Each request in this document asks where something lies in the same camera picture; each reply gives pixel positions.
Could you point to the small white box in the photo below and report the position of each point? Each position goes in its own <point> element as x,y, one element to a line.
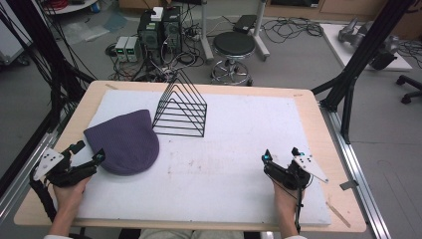
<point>157,13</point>

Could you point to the person's right hand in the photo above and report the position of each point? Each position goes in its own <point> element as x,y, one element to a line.
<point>286,199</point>

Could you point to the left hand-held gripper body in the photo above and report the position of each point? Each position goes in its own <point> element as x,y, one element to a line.
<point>49,162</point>

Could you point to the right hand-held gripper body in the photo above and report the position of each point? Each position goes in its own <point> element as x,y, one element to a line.
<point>287,176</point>

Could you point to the black computer tower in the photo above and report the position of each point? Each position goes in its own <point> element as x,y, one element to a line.
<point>149,35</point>
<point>171,31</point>

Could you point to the white desk leg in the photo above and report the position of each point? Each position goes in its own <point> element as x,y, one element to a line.
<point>206,36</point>
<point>260,33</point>

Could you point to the white floor platform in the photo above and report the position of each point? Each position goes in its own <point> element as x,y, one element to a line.
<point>335,43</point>

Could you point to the black metal frame stand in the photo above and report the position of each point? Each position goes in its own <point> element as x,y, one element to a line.
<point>40,49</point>
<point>358,63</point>

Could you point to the grey tape piece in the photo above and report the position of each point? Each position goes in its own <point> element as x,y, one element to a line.
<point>348,185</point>

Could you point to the person's left hand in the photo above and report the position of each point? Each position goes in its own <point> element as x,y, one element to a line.
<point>69,194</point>

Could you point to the purple knitted beanie hat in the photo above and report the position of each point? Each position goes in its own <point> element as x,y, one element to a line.
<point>126,142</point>

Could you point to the grey bench power supply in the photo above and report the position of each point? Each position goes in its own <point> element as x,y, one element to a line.
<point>133,48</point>
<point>121,48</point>

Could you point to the black round stool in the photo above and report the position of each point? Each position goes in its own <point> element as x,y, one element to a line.
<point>234,44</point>

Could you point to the white foam mat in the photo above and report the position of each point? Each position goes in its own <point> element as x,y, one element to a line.
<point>215,159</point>

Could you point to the beige tape piece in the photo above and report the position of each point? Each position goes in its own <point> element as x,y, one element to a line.
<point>111,86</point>

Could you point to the flat black box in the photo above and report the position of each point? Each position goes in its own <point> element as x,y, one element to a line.
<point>245,23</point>

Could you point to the aluminium rail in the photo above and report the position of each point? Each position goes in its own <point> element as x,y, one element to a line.
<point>361,186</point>
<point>20,186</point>

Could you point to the black office chair base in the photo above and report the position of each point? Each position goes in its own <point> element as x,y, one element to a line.
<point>409,86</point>

